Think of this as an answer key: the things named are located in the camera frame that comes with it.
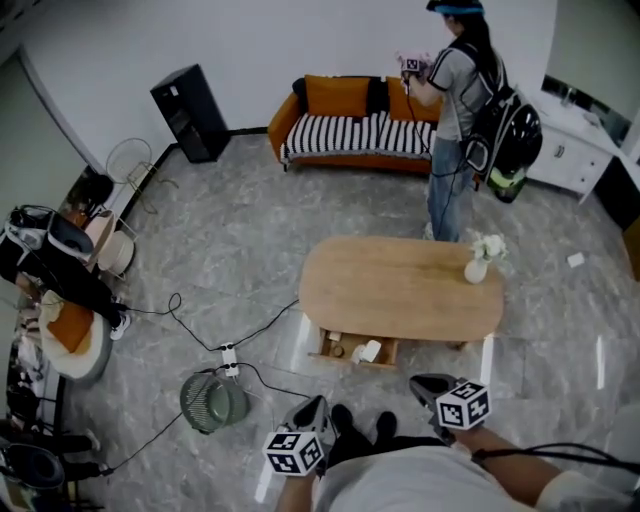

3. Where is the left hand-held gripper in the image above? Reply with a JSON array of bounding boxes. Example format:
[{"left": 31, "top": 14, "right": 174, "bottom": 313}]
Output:
[{"left": 262, "top": 395, "right": 337, "bottom": 479}]

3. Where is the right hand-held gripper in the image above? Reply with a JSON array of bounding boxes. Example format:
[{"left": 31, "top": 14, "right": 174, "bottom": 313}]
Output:
[{"left": 408, "top": 373, "right": 492, "bottom": 446}]

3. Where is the wooden drawer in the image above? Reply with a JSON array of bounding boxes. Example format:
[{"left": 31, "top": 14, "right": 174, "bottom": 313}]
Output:
[{"left": 308, "top": 327, "right": 400, "bottom": 370}]

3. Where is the white tissue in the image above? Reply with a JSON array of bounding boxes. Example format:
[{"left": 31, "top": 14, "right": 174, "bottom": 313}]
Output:
[{"left": 349, "top": 339, "right": 382, "bottom": 365}]

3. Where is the person's left forearm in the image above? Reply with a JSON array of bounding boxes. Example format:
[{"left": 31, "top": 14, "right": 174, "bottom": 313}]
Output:
[{"left": 273, "top": 472, "right": 322, "bottom": 512}]

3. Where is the person's right forearm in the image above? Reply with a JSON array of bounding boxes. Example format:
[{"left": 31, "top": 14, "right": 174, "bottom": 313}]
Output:
[{"left": 452, "top": 424, "right": 564, "bottom": 507}]

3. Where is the wooden coffee table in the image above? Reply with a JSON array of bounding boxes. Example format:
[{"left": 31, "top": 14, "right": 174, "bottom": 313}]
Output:
[{"left": 298, "top": 235, "right": 505, "bottom": 351}]

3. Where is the person's left shoe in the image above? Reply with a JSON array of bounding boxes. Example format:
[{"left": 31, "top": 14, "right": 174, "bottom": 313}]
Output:
[{"left": 330, "top": 403, "right": 354, "bottom": 436}]

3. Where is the person's shoe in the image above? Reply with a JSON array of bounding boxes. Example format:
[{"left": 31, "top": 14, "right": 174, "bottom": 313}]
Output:
[
  {"left": 375, "top": 410, "right": 399, "bottom": 441},
  {"left": 330, "top": 403, "right": 354, "bottom": 436}
]

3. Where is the person's left leg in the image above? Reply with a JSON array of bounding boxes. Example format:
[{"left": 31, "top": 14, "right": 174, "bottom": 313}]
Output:
[{"left": 324, "top": 432, "right": 374, "bottom": 469}]

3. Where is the person's leg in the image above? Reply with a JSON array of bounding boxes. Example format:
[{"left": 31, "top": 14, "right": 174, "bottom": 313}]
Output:
[
  {"left": 372, "top": 434, "right": 451, "bottom": 451},
  {"left": 324, "top": 432, "right": 374, "bottom": 469}
]

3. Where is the person's right leg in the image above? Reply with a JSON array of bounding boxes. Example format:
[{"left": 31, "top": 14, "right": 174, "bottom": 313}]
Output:
[{"left": 372, "top": 434, "right": 451, "bottom": 451}]

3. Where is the person's right shoe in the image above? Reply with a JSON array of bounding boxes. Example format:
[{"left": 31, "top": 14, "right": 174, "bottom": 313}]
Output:
[{"left": 375, "top": 410, "right": 399, "bottom": 441}]

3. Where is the person's white shirt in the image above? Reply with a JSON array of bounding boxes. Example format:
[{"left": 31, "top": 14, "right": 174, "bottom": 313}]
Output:
[{"left": 313, "top": 443, "right": 640, "bottom": 512}]

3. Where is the white power strip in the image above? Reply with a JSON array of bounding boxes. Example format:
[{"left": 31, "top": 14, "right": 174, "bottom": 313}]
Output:
[{"left": 219, "top": 342, "right": 241, "bottom": 377}]

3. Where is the white vase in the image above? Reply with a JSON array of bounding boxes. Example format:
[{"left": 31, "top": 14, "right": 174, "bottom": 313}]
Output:
[{"left": 463, "top": 257, "right": 489, "bottom": 285}]

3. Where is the cream round basin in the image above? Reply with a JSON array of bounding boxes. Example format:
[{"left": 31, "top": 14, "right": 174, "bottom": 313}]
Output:
[{"left": 97, "top": 230, "right": 136, "bottom": 275}]

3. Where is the dark bathtub white rim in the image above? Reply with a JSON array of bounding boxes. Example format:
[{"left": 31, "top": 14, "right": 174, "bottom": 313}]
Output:
[{"left": 592, "top": 155, "right": 640, "bottom": 232}]

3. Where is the white vanity cabinet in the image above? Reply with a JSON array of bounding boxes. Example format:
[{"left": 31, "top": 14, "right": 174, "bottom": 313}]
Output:
[{"left": 524, "top": 89, "right": 622, "bottom": 197}]

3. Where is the striped black white blanket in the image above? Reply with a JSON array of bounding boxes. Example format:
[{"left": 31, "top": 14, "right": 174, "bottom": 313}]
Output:
[{"left": 279, "top": 110, "right": 439, "bottom": 164}]

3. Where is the pink round basin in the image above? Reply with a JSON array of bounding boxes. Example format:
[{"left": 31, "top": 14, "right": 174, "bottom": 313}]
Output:
[{"left": 84, "top": 209, "right": 117, "bottom": 266}]

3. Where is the small orange cushion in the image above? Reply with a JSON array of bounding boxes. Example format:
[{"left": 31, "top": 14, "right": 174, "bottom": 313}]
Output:
[{"left": 387, "top": 75, "right": 444, "bottom": 124}]

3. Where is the orange sofa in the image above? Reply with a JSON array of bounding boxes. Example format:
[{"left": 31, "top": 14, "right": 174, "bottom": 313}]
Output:
[{"left": 267, "top": 74, "right": 446, "bottom": 174}]

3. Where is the black cushion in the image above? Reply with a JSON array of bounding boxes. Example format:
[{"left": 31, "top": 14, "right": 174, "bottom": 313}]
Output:
[{"left": 366, "top": 77, "right": 391, "bottom": 116}]

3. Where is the large orange cushion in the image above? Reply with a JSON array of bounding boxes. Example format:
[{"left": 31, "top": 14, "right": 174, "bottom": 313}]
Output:
[{"left": 303, "top": 74, "right": 372, "bottom": 119}]

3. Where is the black floor cabinet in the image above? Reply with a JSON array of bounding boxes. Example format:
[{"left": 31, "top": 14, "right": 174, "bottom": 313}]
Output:
[{"left": 149, "top": 63, "right": 232, "bottom": 164}]

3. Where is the black floor cable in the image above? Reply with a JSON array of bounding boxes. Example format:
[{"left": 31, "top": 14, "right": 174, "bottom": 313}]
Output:
[{"left": 234, "top": 298, "right": 301, "bottom": 351}]

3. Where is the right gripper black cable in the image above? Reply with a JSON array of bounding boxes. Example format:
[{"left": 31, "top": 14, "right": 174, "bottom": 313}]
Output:
[{"left": 472, "top": 442, "right": 640, "bottom": 476}]

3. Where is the looped black cable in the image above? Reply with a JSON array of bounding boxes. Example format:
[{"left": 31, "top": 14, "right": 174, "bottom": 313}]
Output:
[{"left": 122, "top": 292, "right": 226, "bottom": 352}]

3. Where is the wire basket stand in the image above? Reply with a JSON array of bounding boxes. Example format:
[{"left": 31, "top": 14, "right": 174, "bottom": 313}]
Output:
[{"left": 105, "top": 137, "right": 179, "bottom": 215}]

